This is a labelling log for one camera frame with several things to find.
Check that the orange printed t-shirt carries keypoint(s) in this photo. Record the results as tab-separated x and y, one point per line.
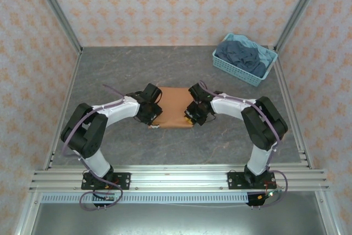
173	105

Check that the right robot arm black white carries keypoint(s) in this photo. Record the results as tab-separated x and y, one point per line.
228	107

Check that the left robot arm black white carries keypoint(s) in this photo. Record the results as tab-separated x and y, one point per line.
118	109

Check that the light blue plastic basket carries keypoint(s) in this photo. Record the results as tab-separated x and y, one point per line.
233	67

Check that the dark blue t-shirt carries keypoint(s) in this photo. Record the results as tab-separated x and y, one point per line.
239	56

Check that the aluminium cross beam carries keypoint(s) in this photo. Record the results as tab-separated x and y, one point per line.
178	178

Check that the light blue t-shirt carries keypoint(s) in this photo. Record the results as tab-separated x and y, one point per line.
265	56

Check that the small left circuit board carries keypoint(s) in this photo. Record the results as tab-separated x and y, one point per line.
107	197

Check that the small circuit board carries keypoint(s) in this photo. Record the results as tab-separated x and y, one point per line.
107	197
272	193

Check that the small right circuit board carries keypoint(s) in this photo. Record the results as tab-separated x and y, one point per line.
272	193

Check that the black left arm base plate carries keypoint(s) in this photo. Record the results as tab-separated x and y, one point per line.
123	178

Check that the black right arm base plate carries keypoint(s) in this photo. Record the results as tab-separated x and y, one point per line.
235	180

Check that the aluminium side rail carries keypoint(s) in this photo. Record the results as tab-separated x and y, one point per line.
291	114
72	81

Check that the aluminium corner post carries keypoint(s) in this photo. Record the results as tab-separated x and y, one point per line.
298	12
59	15

